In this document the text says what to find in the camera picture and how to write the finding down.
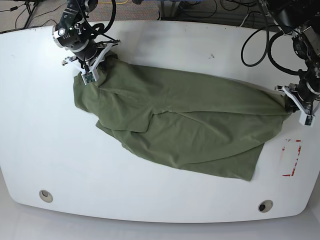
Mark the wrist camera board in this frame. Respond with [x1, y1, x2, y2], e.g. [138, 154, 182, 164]
[299, 112, 315, 127]
[81, 71, 99, 85]

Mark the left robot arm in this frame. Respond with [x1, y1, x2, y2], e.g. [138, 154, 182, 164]
[244, 0, 320, 125]

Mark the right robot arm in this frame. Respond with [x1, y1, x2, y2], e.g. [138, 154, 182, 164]
[52, 0, 121, 75]

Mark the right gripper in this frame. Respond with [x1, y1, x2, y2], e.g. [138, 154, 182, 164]
[61, 39, 121, 75]

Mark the green t-shirt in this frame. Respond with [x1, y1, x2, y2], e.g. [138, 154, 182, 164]
[73, 60, 290, 181]

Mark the black tripod stand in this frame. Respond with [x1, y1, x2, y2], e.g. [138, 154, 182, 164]
[22, 0, 42, 30]

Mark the yellow cable on floor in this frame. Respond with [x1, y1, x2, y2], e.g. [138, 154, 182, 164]
[98, 1, 130, 6]

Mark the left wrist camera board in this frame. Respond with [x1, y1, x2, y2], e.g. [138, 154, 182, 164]
[299, 112, 315, 127]

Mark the left table cable grommet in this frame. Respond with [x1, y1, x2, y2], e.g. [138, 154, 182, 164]
[39, 190, 53, 203]

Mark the red tape rectangle marking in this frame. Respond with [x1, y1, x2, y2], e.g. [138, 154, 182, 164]
[279, 139, 303, 177]

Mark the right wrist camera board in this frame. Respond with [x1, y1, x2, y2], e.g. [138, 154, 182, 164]
[81, 71, 99, 85]

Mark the table cable grommet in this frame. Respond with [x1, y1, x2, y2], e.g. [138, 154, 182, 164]
[258, 199, 273, 213]
[39, 190, 53, 203]

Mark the right table cable grommet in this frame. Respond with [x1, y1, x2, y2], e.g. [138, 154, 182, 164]
[258, 199, 273, 213]

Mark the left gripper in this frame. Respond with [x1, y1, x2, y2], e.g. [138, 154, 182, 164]
[274, 80, 320, 116]

